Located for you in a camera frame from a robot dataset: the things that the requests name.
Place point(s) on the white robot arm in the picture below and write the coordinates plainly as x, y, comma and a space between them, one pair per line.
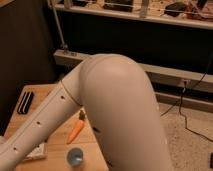
120, 103

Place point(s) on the orange toy carrot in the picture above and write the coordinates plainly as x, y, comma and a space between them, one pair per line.
79, 125

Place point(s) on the wooden shelf with clutter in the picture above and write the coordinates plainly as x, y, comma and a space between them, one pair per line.
187, 13

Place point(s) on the metal pole stand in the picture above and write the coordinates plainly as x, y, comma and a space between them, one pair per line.
64, 46

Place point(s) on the white plastic bottle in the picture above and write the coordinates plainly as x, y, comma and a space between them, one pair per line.
39, 152

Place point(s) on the blue cup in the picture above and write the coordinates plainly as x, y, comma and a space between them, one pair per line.
75, 157

